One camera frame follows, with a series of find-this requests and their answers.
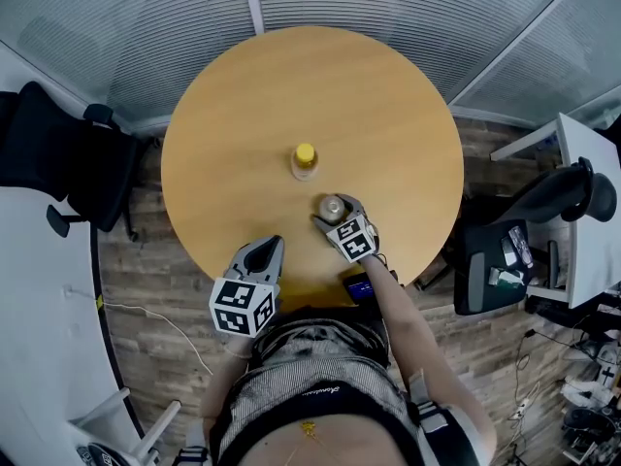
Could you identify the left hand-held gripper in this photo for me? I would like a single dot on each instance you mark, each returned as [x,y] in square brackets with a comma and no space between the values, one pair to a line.
[238,304]

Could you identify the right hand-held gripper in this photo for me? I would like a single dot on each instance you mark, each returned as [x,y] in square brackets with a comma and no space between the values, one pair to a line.
[351,241]

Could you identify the frosted glass bottle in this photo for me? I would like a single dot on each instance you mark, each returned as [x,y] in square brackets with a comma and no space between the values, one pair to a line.
[331,207]

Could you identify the person's right forearm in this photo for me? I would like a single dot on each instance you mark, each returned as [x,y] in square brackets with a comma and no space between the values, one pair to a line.
[407,318]

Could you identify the person's left forearm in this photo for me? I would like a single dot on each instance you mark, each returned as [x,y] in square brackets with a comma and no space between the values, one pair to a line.
[228,381]

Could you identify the round wooden table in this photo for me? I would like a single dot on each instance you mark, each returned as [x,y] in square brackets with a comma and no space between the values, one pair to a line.
[291,90]

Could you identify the yellow-capped clear bottle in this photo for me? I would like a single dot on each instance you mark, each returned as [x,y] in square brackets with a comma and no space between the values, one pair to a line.
[305,163]

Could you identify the black device with blue screen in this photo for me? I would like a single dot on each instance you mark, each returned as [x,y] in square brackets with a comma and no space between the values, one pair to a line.
[358,288]

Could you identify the person's grey knit top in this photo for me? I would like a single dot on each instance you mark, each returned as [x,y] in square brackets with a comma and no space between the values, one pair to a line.
[310,357]

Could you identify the yellow tape piece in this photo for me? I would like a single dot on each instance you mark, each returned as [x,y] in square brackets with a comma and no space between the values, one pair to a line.
[99,301]

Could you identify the green white packet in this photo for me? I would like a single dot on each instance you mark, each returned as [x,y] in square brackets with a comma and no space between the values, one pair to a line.
[507,277]

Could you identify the black office chair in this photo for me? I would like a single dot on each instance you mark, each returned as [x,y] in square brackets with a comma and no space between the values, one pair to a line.
[58,153]
[543,202]

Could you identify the white framed black chair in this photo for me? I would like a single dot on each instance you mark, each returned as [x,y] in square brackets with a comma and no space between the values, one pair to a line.
[145,430]

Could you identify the white desk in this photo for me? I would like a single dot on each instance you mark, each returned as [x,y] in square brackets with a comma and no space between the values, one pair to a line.
[589,241]

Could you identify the glass partition with white blinds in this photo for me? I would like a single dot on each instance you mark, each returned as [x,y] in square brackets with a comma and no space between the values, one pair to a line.
[145,27]

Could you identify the white power strip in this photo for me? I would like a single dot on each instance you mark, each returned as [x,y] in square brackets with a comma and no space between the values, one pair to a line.
[521,408]

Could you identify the white device with black cross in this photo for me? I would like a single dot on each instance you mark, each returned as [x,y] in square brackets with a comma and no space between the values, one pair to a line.
[607,369]

